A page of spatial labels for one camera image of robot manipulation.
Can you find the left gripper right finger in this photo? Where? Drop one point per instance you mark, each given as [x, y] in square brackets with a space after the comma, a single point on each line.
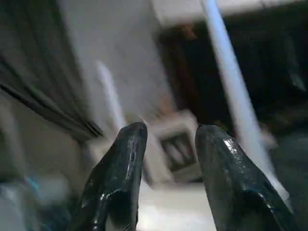
[236, 187]

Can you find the white plastic table leg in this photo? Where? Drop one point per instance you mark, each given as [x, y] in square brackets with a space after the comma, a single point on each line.
[113, 101]
[236, 86]

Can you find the grey fabric curtain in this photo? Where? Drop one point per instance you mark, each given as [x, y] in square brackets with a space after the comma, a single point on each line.
[38, 67]

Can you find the white glass door cabinet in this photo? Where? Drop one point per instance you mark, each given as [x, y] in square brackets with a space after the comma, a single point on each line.
[175, 149]

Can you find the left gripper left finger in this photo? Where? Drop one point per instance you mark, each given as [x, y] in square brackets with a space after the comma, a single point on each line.
[115, 187]

